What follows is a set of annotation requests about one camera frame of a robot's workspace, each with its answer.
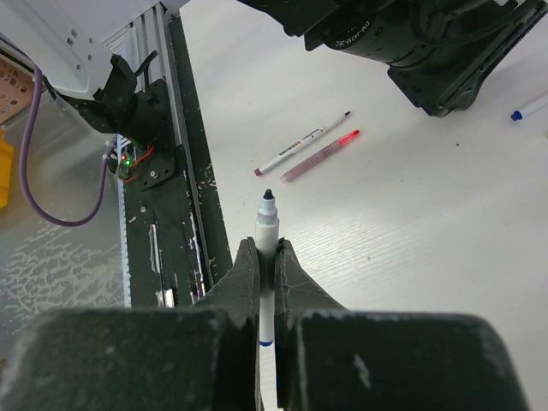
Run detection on magenta capped whiteboard marker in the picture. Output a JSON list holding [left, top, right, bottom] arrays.
[[253, 111, 352, 176]]

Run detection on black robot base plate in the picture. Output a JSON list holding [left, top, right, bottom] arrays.
[[124, 17, 232, 307]]

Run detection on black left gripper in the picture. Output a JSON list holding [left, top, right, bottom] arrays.
[[246, 0, 547, 118]]

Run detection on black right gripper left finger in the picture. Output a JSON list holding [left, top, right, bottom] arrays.
[[1, 238, 261, 410]]

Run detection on light blue cable duct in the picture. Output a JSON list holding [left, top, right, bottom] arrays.
[[115, 132, 134, 309]]

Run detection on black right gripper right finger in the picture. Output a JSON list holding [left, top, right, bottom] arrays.
[[274, 240, 529, 410]]

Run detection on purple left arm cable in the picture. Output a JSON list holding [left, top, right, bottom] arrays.
[[0, 36, 119, 227]]

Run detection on pink translucent highlighter pen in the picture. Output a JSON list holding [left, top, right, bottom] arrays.
[[280, 130, 360, 184]]

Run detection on blue capped marker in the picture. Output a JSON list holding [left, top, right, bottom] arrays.
[[254, 189, 279, 347], [510, 92, 548, 122]]

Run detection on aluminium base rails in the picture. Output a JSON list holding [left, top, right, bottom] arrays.
[[104, 3, 172, 86]]

